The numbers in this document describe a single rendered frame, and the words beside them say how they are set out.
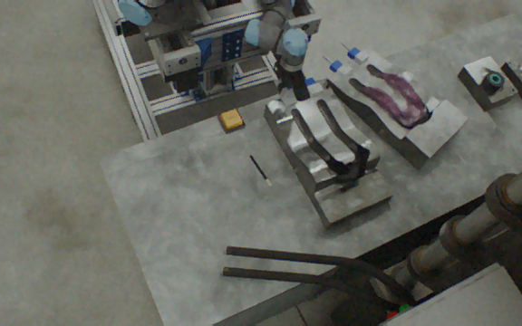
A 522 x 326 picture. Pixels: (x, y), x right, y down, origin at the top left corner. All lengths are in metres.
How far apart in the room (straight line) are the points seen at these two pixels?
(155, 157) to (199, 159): 0.16
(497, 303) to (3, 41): 3.02
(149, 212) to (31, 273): 1.03
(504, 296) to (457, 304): 0.11
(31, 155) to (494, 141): 2.26
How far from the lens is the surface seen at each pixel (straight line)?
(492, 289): 1.16
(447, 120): 2.02
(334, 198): 1.78
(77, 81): 3.12
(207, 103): 2.69
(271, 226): 1.77
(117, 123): 2.91
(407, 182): 1.96
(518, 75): 2.40
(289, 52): 1.56
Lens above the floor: 2.45
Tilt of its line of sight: 63 degrees down
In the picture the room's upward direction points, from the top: 12 degrees clockwise
